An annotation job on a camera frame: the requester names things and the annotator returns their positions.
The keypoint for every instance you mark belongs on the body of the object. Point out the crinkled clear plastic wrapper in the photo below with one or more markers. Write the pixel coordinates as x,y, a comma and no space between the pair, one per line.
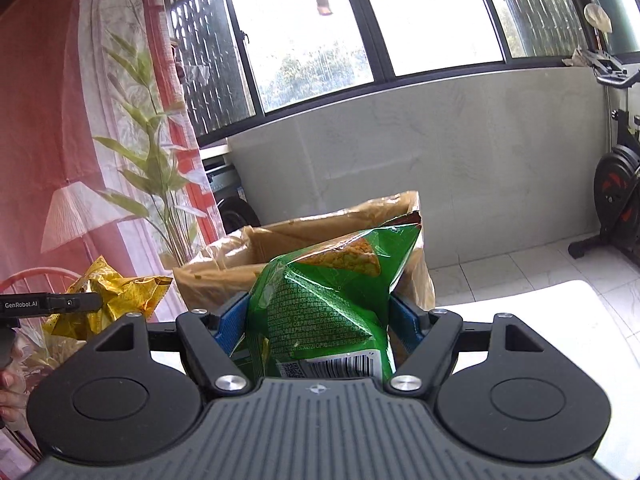
50,355

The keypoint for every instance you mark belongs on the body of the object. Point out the beige rag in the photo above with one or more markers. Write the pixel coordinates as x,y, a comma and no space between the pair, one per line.
577,57

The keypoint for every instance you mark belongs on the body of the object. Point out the person's left hand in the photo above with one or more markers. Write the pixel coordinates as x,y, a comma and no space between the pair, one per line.
12,395

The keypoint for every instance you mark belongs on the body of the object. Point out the black exercise bike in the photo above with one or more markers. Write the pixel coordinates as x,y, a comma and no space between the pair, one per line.
617,180

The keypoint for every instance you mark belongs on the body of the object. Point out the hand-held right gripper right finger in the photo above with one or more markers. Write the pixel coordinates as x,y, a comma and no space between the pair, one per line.
406,320

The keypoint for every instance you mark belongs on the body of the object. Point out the dark green pipe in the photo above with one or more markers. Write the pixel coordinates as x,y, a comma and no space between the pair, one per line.
620,0

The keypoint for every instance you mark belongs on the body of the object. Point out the green chip bag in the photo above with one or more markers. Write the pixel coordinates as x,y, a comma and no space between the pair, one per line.
325,310

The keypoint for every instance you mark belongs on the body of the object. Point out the red and white curtain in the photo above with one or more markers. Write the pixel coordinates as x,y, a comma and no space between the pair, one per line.
50,110

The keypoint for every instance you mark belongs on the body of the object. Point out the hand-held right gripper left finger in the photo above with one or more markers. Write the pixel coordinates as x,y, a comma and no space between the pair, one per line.
231,317

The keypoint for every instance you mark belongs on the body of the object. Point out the white pleated lampshade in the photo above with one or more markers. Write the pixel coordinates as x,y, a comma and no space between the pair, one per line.
80,215

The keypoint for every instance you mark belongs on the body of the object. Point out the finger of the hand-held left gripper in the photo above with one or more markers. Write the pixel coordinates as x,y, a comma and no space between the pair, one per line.
75,302

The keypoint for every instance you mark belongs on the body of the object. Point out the golden yellow snack bag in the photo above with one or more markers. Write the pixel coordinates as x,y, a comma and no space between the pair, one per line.
120,292

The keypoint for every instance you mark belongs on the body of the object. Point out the green leafy plant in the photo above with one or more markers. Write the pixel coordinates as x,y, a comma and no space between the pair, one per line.
155,160

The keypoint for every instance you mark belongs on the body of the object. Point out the black framed window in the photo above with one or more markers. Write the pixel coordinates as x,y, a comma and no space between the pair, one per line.
300,35

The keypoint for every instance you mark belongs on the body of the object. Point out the black wheel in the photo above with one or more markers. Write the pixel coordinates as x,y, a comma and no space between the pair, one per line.
225,180

